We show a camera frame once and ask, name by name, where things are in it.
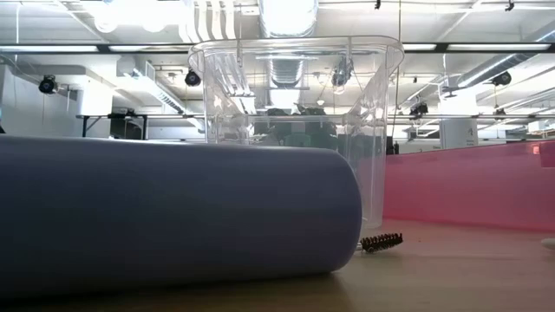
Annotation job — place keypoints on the purple acrylic paint bottle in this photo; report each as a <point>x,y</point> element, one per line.
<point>173,208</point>

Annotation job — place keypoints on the green artificial plant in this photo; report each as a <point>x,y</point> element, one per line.
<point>321,130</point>

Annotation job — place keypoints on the clear plastic bin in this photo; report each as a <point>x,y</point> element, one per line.
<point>373,130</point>

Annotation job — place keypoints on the black-legged background table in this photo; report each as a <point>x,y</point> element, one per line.
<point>130,116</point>

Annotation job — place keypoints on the white room pillar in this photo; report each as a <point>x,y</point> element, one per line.
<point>459,130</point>

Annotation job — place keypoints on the pink translucent plastic tray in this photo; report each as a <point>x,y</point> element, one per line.
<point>468,186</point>

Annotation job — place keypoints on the black ceiling-mounted camera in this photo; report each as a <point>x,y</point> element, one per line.
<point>192,79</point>
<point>502,78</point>
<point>47,85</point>

